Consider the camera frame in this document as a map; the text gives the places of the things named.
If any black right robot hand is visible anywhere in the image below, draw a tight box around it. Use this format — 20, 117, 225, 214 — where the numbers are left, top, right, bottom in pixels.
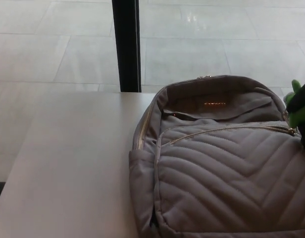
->
286, 75, 305, 145

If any green plush keychain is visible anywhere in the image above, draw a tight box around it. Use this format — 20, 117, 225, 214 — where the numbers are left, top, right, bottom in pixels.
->
283, 79, 304, 125

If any grey quilted backpack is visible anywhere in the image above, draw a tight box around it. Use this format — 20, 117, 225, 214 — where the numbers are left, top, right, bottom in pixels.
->
128, 74, 305, 238

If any black window frame post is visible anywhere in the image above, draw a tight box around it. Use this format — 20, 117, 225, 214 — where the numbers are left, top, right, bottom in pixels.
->
111, 0, 142, 93

